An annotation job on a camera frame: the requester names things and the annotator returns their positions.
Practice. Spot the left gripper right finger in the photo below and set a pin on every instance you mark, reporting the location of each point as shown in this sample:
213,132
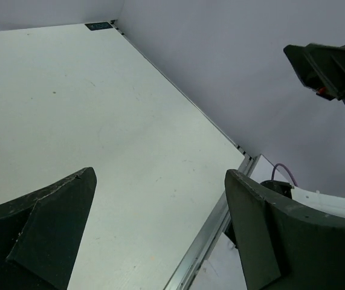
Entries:
282,243

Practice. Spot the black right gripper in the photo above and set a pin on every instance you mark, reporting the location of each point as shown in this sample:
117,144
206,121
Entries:
320,68

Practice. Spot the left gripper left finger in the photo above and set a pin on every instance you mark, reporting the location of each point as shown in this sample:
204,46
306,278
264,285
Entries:
40,233

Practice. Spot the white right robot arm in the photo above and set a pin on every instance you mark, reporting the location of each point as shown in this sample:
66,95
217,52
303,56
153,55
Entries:
326,203

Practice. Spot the aluminium table frame rail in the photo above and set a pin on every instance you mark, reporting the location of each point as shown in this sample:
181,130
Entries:
217,221

